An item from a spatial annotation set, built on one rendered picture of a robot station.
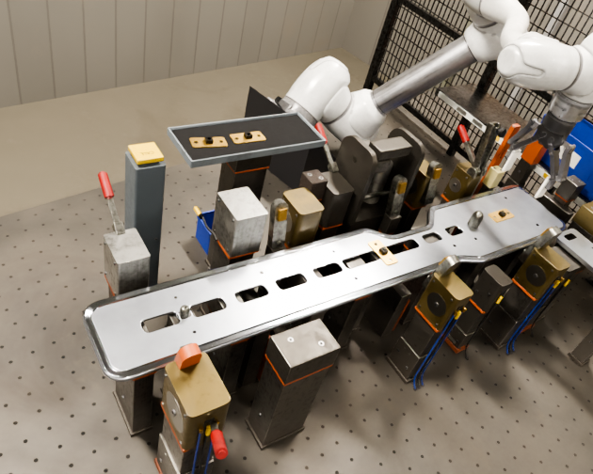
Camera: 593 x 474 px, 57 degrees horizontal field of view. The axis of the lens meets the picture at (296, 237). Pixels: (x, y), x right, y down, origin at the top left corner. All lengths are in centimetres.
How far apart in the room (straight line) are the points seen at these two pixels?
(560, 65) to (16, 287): 142
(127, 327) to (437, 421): 82
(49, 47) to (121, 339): 266
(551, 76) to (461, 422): 87
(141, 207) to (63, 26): 235
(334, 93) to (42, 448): 141
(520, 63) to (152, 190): 87
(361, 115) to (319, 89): 20
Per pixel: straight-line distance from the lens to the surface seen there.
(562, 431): 170
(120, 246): 116
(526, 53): 136
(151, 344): 108
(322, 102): 199
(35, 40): 352
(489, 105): 227
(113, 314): 112
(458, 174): 174
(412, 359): 147
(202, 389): 96
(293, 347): 107
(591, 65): 146
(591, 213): 184
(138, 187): 126
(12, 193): 299
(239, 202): 122
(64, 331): 148
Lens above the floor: 187
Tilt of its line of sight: 41 degrees down
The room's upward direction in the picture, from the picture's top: 16 degrees clockwise
